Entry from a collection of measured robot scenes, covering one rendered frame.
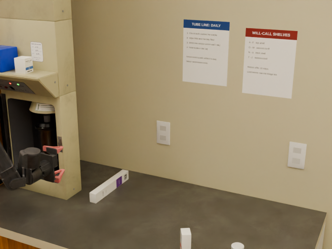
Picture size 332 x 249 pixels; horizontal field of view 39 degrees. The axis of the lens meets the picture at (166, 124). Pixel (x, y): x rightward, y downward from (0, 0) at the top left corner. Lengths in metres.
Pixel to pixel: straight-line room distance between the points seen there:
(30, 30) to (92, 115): 0.65
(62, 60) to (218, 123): 0.73
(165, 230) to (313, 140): 0.71
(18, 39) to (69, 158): 0.54
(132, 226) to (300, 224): 0.67
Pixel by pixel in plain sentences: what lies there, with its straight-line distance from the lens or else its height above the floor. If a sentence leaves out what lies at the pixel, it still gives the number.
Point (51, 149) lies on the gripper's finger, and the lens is 1.81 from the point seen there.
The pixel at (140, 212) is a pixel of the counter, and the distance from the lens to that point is 2.00.
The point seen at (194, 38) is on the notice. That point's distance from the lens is 2.08.
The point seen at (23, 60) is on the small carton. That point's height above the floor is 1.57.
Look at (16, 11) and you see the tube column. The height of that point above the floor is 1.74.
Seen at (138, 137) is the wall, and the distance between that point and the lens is 2.33.
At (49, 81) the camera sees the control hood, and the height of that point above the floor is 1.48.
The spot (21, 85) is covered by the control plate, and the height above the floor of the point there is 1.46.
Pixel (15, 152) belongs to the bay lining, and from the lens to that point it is 2.25.
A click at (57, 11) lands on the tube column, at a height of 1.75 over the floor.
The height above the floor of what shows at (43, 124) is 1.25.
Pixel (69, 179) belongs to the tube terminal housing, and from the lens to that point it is 2.12.
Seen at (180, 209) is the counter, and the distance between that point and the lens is 2.02.
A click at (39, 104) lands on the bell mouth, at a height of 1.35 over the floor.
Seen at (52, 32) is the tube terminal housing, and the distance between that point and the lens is 1.92.
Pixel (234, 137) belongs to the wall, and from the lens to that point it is 2.12.
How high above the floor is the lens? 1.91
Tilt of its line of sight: 19 degrees down
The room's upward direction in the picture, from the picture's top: straight up
